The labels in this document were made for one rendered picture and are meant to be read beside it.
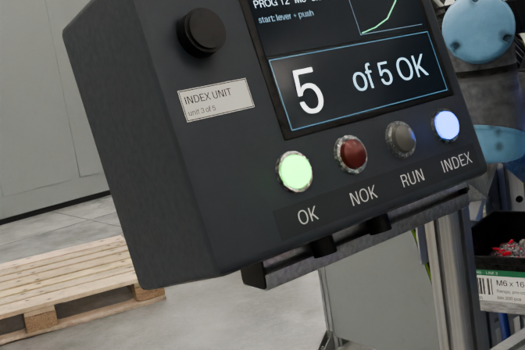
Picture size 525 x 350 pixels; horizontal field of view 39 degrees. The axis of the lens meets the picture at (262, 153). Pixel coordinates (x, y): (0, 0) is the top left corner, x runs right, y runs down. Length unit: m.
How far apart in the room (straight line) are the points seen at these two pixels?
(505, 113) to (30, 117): 5.96
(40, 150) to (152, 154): 6.24
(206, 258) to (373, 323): 2.32
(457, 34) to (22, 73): 5.95
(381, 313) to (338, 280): 0.22
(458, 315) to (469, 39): 0.30
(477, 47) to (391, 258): 1.77
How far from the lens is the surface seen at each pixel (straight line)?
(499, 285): 1.02
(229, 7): 0.47
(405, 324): 2.62
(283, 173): 0.46
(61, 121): 6.76
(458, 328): 0.71
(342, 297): 2.81
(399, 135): 0.52
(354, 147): 0.49
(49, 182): 6.73
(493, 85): 0.87
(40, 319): 3.71
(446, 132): 0.56
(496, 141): 0.87
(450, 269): 0.69
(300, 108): 0.48
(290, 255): 0.54
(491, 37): 0.84
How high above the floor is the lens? 1.20
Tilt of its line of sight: 9 degrees down
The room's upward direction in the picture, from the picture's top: 9 degrees counter-clockwise
